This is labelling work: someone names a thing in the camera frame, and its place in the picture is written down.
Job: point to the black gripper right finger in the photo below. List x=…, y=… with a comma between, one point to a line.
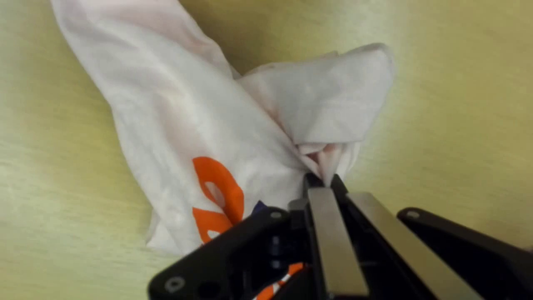
x=444, y=261

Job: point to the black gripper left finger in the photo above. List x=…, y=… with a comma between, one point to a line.
x=244, y=251

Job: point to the pink shirt with orange print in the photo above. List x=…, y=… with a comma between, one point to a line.
x=189, y=117

